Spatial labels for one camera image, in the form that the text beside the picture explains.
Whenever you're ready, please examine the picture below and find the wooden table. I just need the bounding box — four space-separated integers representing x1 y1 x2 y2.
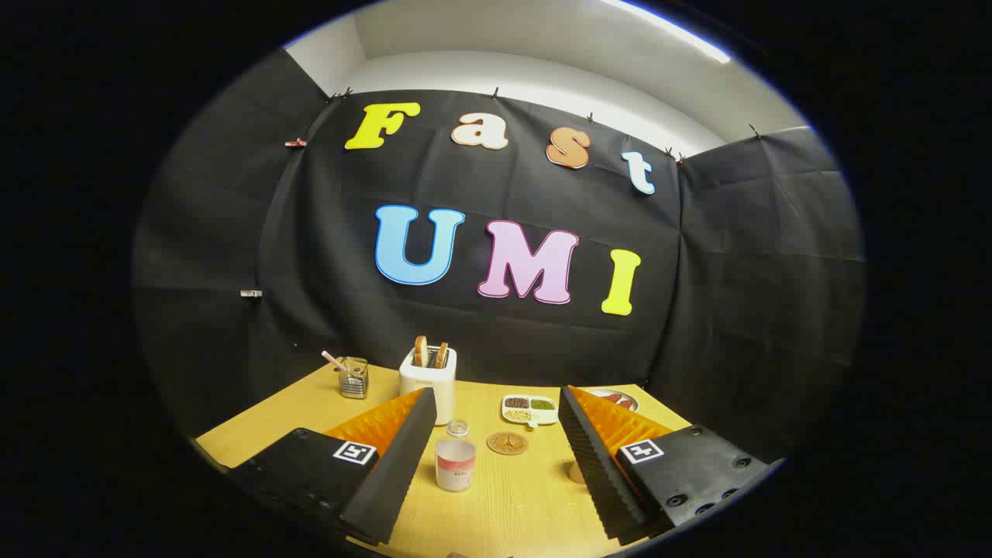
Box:
194 360 694 558

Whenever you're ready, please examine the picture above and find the white round plate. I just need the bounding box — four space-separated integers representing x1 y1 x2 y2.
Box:
585 387 640 413

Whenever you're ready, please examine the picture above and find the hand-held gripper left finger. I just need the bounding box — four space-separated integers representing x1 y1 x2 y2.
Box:
227 387 438 546

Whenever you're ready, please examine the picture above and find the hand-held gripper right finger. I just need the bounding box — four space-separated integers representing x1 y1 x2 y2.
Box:
558 385 773 543

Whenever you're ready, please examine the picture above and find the white divided grain dish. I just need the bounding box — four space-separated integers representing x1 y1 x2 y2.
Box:
501 394 560 429

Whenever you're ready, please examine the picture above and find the clear juice bottle red label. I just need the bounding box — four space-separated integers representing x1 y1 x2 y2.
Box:
435 419 477 493

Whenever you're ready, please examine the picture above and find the black backdrop cloth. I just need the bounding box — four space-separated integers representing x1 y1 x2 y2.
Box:
132 48 866 466

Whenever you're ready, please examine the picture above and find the white toaster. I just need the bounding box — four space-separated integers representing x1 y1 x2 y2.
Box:
399 346 458 426

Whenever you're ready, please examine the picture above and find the metal mesh pen holder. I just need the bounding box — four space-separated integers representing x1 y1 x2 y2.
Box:
339 356 370 400

